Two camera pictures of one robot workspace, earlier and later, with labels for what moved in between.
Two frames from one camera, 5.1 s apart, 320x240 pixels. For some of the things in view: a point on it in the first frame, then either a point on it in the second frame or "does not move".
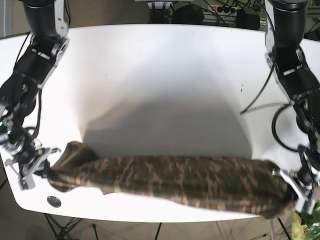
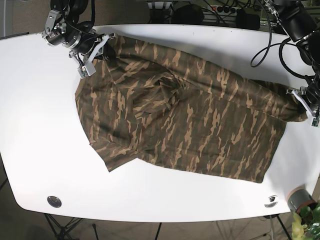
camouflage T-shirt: x=249 y=186 → x=182 y=113
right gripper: x=305 y=181 → x=313 y=110
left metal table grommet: x=54 y=201 does not move
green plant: x=307 y=227 does not move
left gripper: x=31 y=160 → x=84 y=61
